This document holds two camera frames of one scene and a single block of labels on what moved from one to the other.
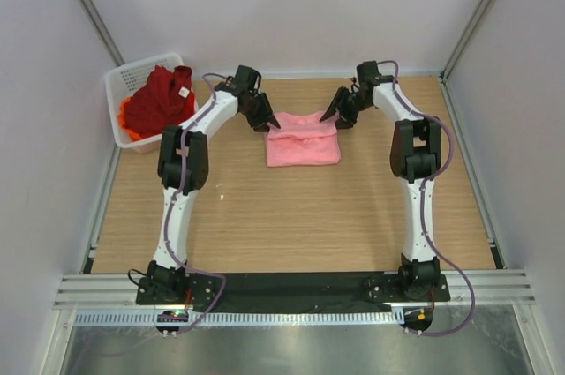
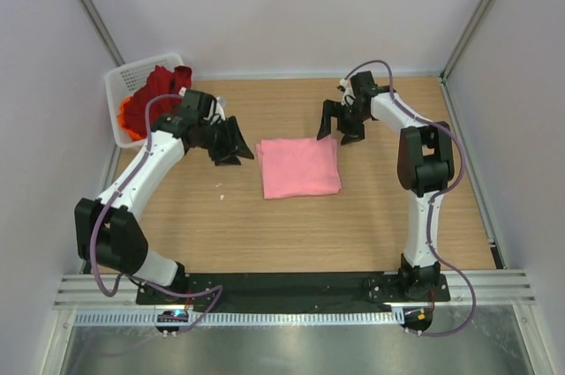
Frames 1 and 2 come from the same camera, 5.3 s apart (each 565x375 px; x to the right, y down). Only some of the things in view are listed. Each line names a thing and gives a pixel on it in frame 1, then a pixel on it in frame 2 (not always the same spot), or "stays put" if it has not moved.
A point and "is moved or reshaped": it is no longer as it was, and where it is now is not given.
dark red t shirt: [164, 101] stays put
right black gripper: [338, 101] to [330, 109]
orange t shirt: [124, 123] stays put
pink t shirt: [302, 138] is moved or reshaped
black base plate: [345, 291] stays put
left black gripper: [266, 116] to [232, 137]
